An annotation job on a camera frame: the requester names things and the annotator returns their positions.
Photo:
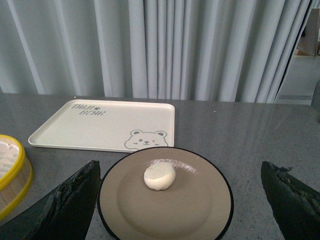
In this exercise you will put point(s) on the cream bear-print serving tray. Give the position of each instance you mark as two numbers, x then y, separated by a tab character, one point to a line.
109	126

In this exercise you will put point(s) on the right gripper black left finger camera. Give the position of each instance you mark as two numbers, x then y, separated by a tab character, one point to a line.
65	213

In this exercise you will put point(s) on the white pleated curtain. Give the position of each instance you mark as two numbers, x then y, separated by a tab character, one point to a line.
206	50

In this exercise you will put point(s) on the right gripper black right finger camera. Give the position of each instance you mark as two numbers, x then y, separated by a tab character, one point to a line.
295	205

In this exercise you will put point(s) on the brown plate with black rim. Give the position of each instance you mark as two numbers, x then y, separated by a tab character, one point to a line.
199	205

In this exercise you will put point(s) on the white steamer liner cloth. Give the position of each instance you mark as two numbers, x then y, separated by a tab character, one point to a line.
8	157

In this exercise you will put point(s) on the white steamed bun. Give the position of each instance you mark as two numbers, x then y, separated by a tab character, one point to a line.
159	176

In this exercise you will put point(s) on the yellow-rimmed bamboo steamer basket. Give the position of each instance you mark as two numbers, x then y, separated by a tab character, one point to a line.
15	184

